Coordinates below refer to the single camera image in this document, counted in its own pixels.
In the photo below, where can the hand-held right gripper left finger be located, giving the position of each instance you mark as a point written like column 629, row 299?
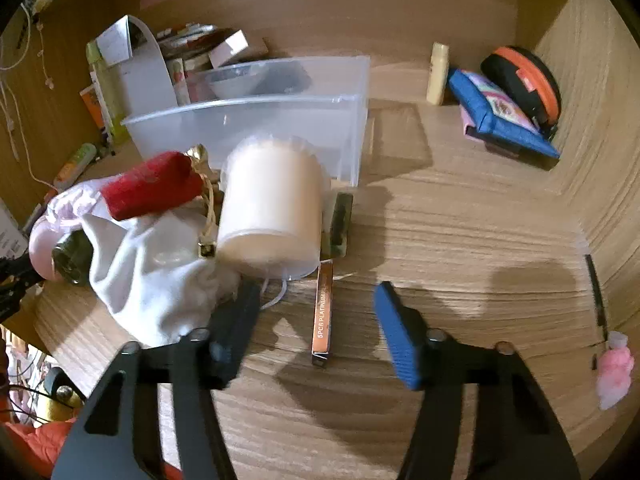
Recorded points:
column 234, row 330

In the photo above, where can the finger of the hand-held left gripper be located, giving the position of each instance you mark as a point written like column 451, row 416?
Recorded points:
column 20, row 267
column 9, row 302

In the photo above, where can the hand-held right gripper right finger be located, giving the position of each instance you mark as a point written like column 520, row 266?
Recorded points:
column 400, row 340

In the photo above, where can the dark green glass bottle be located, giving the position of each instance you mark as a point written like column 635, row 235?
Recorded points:
column 74, row 260

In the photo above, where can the rose gold slim box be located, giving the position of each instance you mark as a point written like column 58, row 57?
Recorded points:
column 322, row 315

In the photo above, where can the small dark box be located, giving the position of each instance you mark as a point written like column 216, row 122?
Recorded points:
column 340, row 225

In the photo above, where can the cream white cylindrical jar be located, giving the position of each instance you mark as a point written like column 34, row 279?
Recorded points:
column 272, row 200

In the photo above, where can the red velvet pouch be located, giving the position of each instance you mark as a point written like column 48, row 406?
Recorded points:
column 150, row 187

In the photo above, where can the clear plastic storage box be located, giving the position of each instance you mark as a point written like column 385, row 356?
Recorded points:
column 280, row 115

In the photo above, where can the white printed box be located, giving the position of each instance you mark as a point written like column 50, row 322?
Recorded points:
column 10, row 232

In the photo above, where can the wooden desk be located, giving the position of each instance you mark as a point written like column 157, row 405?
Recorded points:
column 450, row 240

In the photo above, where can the green orange tube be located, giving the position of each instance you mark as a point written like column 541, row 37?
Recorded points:
column 75, row 165

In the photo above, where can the orange cloth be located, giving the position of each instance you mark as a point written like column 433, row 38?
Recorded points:
column 35, row 447

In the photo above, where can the orange small box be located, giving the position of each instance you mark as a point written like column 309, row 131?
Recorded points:
column 92, row 107

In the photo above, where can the green tall box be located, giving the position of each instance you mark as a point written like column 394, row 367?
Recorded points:
column 107, row 95

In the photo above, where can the black pen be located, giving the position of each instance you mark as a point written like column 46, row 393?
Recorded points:
column 596, row 290

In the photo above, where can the pink fluffy toy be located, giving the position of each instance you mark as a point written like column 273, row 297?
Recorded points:
column 614, row 375

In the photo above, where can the white paper bag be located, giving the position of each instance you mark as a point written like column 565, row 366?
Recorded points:
column 142, row 70

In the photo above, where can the clear plastic bowl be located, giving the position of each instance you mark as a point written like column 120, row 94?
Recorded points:
column 235, row 82

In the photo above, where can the blue zip pouch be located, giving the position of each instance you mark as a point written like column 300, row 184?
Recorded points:
column 492, row 110

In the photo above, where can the cream plastic tube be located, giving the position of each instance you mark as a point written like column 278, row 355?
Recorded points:
column 438, row 75

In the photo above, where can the stack of books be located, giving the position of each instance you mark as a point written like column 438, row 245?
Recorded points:
column 192, row 55

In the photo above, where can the small white box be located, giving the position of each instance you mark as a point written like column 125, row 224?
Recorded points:
column 229, row 47

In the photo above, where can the black orange round case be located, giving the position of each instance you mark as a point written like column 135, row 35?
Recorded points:
column 530, row 80

